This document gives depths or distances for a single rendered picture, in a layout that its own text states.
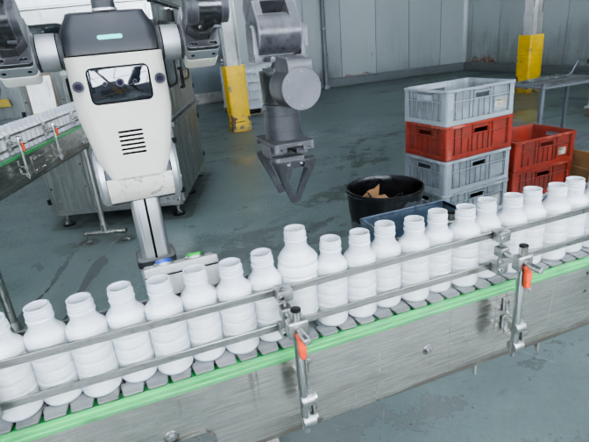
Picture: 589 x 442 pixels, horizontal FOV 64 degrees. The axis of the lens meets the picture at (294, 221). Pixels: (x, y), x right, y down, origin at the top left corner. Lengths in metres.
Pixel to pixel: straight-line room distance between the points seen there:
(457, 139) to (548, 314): 2.15
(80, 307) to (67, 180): 4.01
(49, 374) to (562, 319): 1.02
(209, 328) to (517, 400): 1.72
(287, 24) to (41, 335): 0.57
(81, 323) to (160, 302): 0.12
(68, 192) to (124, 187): 3.49
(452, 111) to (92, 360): 2.68
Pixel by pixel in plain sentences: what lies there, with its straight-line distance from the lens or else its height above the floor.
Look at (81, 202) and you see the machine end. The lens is 4.78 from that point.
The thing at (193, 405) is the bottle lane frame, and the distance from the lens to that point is 0.85.
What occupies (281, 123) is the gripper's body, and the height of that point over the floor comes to 1.38.
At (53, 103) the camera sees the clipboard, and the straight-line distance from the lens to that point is 4.62.
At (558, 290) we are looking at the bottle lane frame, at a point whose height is 0.94.
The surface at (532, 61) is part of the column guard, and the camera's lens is 10.89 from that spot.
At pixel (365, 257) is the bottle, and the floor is 1.12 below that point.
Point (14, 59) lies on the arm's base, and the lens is 1.33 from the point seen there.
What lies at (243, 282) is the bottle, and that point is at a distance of 0.79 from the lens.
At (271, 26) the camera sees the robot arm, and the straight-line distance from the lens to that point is 0.73.
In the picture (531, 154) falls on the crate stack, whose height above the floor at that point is 0.55.
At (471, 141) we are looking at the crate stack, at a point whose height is 0.76.
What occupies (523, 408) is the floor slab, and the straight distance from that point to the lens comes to 2.29.
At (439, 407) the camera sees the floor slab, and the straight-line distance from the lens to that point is 2.22.
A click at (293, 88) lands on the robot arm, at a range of 0.66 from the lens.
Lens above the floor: 1.50
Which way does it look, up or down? 21 degrees down
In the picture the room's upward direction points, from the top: 5 degrees counter-clockwise
